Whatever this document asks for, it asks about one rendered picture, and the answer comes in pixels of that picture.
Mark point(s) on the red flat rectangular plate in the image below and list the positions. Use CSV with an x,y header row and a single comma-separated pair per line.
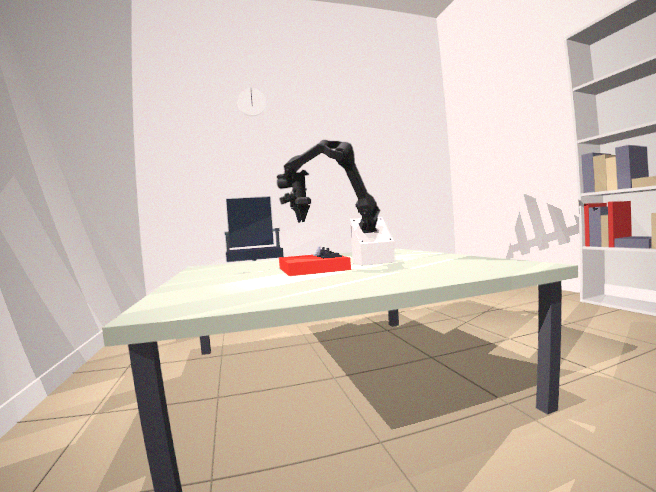
x,y
327,261

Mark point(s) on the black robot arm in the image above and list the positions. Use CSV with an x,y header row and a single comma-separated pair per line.
x,y
345,157

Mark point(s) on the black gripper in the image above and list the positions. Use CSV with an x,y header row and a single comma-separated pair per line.
x,y
301,204

